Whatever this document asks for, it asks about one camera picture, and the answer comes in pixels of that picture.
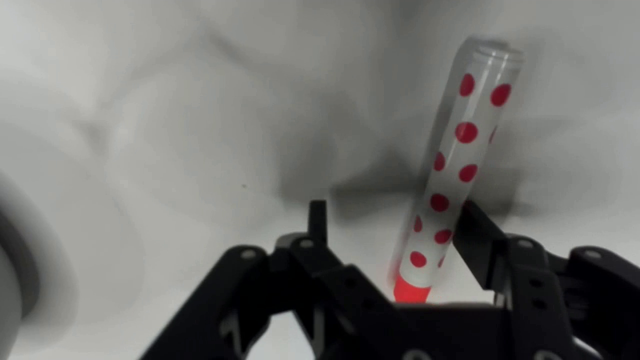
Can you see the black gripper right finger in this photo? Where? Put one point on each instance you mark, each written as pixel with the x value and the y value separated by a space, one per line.
pixel 572 306

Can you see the white marker with red dots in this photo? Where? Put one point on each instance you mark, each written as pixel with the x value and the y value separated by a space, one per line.
pixel 452 167

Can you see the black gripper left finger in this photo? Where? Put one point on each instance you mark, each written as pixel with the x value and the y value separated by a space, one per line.
pixel 333 300

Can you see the grey bowl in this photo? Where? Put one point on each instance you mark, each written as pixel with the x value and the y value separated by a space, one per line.
pixel 10 280

